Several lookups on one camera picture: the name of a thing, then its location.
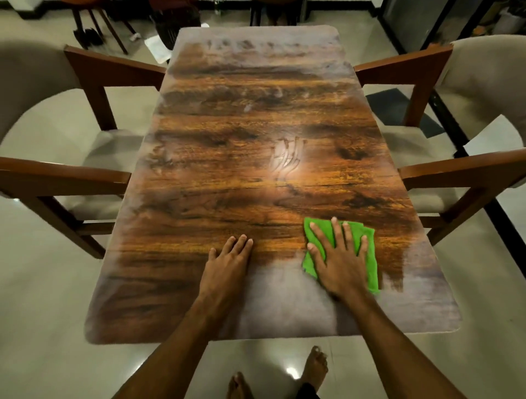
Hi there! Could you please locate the person's left hand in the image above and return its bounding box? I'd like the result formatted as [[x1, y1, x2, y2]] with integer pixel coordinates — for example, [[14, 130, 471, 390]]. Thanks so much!
[[199, 234, 254, 309]]

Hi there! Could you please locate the person's right hand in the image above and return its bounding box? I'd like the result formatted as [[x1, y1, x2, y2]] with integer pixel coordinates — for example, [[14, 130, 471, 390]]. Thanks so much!
[[306, 217, 370, 301]]

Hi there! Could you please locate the green cleaning cloth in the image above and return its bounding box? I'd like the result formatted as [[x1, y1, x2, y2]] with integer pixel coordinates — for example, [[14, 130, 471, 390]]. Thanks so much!
[[302, 217, 381, 296]]

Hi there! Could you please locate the person's right forearm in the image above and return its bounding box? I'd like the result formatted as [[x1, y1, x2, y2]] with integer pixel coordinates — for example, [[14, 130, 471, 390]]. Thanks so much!
[[335, 288, 467, 399]]

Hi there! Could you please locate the person's left forearm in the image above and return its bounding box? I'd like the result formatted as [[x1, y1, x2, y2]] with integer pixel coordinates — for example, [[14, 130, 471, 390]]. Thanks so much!
[[113, 296, 245, 399]]

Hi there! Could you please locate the person's right foot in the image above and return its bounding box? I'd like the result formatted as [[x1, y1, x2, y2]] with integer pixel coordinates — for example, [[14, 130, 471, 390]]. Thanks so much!
[[299, 346, 329, 392]]

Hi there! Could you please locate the person's foot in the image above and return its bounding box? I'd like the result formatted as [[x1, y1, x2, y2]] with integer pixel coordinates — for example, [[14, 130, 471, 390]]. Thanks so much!
[[227, 372, 254, 399], [299, 346, 329, 392]]

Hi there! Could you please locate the person's left foot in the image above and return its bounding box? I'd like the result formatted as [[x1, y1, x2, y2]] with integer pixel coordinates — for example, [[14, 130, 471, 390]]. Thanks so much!
[[227, 372, 254, 399]]

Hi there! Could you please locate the white paper sheet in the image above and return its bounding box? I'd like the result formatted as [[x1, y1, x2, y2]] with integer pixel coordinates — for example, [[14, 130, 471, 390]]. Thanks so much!
[[144, 35, 173, 65], [463, 114, 525, 157]]

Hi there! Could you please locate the beige wooden armchair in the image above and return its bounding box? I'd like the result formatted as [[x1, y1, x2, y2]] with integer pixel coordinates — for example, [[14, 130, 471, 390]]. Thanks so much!
[[354, 35, 526, 247], [0, 35, 167, 260]]

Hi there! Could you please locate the black framed glass door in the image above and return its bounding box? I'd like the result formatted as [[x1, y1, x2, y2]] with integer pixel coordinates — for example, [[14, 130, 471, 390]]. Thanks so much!
[[377, 0, 496, 55]]

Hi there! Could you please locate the dark chair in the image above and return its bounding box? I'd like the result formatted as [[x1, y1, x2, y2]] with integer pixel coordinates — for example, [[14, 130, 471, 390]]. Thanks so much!
[[149, 0, 202, 51]]

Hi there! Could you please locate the pair of black shoes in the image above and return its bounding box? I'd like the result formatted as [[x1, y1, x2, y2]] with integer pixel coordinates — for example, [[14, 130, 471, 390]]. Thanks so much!
[[73, 27, 104, 50]]

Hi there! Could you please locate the wooden stool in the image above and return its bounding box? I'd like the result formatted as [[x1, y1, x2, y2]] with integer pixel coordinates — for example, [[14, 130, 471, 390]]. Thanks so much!
[[61, 0, 137, 55]]

